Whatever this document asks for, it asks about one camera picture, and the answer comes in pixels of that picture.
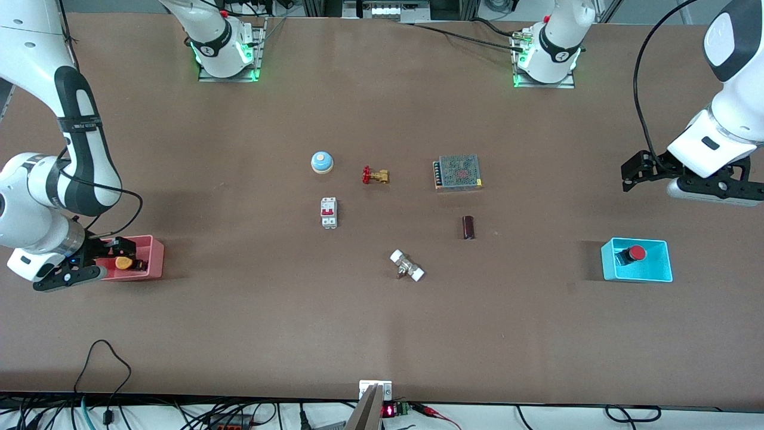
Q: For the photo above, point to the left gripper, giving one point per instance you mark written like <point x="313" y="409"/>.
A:
<point x="658" y="165"/>

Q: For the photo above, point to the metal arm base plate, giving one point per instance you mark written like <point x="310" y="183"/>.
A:
<point x="256" y="57"/>
<point x="567" y="83"/>

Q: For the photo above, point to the white circuit breaker red switch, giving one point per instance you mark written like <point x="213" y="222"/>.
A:
<point x="329" y="212"/>

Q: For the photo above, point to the pink plastic bin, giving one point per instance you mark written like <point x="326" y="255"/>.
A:
<point x="152" y="257"/>

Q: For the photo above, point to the aluminium frame rail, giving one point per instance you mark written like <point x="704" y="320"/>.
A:
<point x="388" y="11"/>

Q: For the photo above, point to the dark red cylinder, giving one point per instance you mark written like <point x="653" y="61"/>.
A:
<point x="468" y="227"/>

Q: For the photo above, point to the red push button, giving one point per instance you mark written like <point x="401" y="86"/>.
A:
<point x="637" y="253"/>

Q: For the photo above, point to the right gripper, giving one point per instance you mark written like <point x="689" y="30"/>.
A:
<point x="95" y="248"/>

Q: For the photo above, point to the white metal bracket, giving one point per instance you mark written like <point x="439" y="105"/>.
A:
<point x="385" y="387"/>

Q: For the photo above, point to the red clip lead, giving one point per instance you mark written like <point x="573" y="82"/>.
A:
<point x="436" y="412"/>

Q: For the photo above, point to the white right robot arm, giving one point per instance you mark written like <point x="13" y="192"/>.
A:
<point x="77" y="155"/>

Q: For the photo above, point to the red LED display module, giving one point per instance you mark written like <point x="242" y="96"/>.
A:
<point x="389" y="410"/>

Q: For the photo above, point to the cyan plastic bin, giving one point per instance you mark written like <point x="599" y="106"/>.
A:
<point x="656" y="266"/>

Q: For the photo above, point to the blue round bell button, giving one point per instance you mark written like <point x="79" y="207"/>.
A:
<point x="322" y="162"/>

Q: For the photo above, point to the yellow push button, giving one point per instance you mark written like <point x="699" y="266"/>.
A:
<point x="123" y="263"/>

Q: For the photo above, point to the grey metal beam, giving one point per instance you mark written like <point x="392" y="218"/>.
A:
<point x="365" y="412"/>

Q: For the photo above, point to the metal mesh power supply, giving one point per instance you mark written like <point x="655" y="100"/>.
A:
<point x="458" y="172"/>

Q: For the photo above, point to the metal fitting white caps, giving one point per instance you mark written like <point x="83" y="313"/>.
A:
<point x="407" y="266"/>

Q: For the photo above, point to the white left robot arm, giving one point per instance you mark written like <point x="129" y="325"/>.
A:
<point x="740" y="36"/>

